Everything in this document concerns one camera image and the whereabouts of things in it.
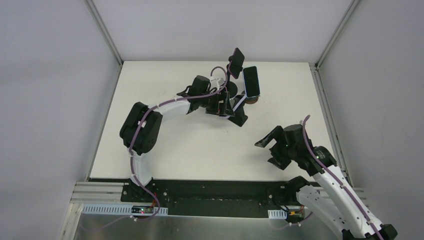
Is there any black wedge phone stand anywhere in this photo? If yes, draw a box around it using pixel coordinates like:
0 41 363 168
228 102 248 127

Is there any phone with blue case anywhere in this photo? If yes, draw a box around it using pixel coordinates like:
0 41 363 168
242 66 261 98

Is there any phone with lavender case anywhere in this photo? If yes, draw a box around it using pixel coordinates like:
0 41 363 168
232 94 247 113

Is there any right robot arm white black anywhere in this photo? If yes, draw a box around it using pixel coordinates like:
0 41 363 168
255 124 398 240

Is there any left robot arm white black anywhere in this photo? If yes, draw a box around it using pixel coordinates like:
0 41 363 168
119 75 235 203

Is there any white grey phone stand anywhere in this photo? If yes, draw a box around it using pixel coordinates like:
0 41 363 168
209 76 225 90

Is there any black pole phone stand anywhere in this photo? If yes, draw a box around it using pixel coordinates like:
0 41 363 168
226 55 238 99

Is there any brown round phone stand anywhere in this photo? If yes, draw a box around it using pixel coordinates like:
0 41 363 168
244 96 259 105

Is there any phone with purple case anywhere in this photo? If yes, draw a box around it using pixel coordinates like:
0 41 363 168
227 47 245 79

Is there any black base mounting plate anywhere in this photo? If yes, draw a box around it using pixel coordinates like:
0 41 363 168
120 179 300 218

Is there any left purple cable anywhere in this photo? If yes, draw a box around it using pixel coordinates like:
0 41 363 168
79 66 230 232

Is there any right white cable duct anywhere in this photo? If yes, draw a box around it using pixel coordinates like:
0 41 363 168
267 209 288 220

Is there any white cable duct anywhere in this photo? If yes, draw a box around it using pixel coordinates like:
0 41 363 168
267 209 288 220
81 204 169 217

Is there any right aluminium frame post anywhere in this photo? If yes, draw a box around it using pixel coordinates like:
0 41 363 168
314 0 362 70

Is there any aluminium frame post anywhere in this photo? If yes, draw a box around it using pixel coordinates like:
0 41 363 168
84 0 124 68
314 0 362 70

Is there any left aluminium frame post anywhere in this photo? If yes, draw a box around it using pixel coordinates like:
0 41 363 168
84 0 124 68

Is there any aluminium front rail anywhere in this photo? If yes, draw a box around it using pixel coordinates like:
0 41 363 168
70 181 124 204

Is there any left white cable duct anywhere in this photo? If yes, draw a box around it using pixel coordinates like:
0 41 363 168
81 204 169 217

